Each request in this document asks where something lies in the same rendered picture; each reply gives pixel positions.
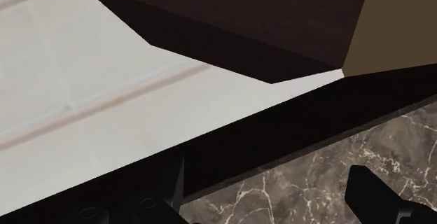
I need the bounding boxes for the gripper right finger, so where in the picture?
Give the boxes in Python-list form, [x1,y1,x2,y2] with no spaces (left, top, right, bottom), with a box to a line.
[344,164,437,224]

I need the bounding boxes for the dark brown robot stand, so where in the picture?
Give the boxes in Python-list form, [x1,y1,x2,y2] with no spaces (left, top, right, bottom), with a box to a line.
[75,0,373,85]

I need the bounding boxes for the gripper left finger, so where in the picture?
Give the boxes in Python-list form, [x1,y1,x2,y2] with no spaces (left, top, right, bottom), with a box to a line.
[58,155,190,224]

